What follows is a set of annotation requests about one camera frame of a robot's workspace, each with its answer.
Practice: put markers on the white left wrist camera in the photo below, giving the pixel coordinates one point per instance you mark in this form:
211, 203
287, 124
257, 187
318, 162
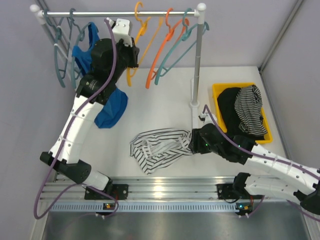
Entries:
121, 29

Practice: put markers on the aluminium mounting rail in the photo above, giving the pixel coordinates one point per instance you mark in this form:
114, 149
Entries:
146, 188

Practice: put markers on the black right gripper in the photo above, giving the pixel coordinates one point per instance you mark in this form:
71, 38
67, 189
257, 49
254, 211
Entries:
195, 144

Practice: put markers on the grey-blue hanger middle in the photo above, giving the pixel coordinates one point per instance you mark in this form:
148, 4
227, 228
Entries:
72, 24

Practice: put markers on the black white-striped tank top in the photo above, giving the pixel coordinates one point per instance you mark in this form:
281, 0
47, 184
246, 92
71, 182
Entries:
248, 106

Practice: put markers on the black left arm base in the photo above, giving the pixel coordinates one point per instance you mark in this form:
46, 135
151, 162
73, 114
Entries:
118, 191

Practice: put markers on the blue tank top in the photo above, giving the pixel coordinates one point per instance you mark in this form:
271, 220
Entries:
116, 103

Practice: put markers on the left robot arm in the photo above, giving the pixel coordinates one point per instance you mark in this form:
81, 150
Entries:
98, 101

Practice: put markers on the white clothes rack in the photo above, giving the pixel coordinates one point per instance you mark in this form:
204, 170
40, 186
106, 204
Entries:
201, 25

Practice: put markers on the plain black garment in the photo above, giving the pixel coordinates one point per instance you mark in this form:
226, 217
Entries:
226, 102

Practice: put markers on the white black-striped tank top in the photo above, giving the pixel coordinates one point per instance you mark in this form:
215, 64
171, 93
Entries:
160, 148

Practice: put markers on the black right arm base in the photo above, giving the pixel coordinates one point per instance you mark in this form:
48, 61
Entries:
227, 192

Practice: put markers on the grey-blue hanger left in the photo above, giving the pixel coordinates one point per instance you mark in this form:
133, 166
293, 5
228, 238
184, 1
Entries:
60, 61

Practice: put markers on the grey-blue hanger with top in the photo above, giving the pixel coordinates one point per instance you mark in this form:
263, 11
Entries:
83, 32

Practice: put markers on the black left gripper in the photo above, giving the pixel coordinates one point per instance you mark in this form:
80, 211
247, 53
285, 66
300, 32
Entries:
135, 56

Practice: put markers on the yellow plastic bin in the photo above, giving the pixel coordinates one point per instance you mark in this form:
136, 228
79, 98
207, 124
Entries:
218, 88

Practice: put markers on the slotted grey cable duct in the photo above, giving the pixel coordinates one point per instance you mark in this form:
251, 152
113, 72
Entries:
145, 207

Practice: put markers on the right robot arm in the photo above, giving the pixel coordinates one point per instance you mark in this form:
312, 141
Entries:
293, 182

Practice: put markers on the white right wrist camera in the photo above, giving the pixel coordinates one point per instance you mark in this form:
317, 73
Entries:
203, 116

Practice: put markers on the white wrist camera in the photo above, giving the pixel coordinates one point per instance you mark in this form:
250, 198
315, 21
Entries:
121, 29
203, 116

